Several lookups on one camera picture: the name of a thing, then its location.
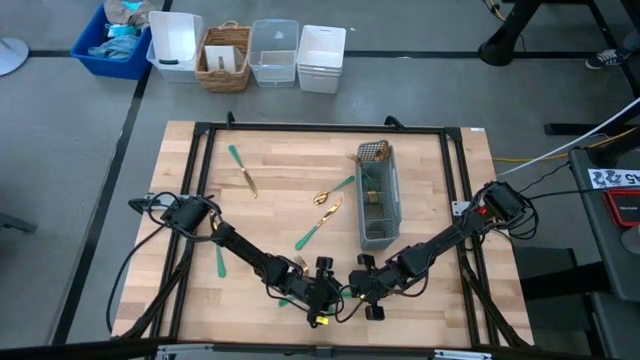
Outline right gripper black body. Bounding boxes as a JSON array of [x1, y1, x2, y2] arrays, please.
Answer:
[[348, 264, 401, 304]]

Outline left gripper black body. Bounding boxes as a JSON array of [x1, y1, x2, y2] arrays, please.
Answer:
[[287, 272, 344, 321]]

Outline grey mesh cutlery caddy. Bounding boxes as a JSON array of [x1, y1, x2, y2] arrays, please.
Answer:
[[356, 139, 403, 251]]

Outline silver mounting plate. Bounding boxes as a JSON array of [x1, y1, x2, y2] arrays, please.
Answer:
[[433, 348, 494, 360], [155, 345, 201, 360]]

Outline wicker basket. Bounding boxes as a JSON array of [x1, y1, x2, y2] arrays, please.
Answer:
[[194, 20, 253, 94]]

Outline white stacked plastic bin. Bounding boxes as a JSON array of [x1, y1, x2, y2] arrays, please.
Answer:
[[295, 24, 347, 95]]

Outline clear plastic bin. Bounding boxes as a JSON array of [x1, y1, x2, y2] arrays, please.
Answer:
[[248, 18, 300, 90]]

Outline white cardboard box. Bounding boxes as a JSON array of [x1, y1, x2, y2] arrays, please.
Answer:
[[203, 44, 245, 74]]

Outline grey side table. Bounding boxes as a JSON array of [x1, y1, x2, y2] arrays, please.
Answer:
[[567, 127, 640, 360]]

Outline black stand foot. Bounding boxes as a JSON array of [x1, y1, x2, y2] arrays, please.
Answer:
[[543, 122, 614, 137], [0, 212, 39, 235]]

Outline black stand base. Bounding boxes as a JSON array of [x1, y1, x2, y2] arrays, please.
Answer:
[[477, 0, 624, 68]]

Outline printed paper label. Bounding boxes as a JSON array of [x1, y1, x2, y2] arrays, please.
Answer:
[[587, 168, 640, 190]]

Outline red-rimmed black device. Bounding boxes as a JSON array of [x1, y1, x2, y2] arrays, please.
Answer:
[[602, 187, 640, 229]]

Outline blue plastic bin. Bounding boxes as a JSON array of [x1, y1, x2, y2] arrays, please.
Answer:
[[70, 2, 154, 81]]

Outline grey-blue cloth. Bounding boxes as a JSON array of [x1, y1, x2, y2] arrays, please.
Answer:
[[87, 34, 142, 62]]

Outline teal cloth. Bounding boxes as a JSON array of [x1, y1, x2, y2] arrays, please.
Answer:
[[105, 22, 140, 39]]

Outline person's shoe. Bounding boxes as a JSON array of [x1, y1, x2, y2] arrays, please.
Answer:
[[584, 48, 632, 71]]

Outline brown cloth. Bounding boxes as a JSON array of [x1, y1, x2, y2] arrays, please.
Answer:
[[103, 0, 157, 29]]

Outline white round base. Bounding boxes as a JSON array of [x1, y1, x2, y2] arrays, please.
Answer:
[[0, 37, 30, 78]]

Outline black aluminium table frame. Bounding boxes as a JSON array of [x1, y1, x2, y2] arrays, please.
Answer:
[[117, 110, 535, 360]]

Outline silver black clamp bracket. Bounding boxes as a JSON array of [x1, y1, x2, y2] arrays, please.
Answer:
[[127, 193, 171, 215]]

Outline black power cable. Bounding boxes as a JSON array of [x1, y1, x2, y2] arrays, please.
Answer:
[[104, 222, 169, 335]]

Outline yellow cable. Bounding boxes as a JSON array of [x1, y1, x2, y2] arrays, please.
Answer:
[[492, 125, 640, 164]]

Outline white cable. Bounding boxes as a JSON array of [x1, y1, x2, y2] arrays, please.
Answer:
[[499, 95, 640, 176]]

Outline white bin black handle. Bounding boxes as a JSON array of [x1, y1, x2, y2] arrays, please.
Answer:
[[146, 10, 206, 84]]

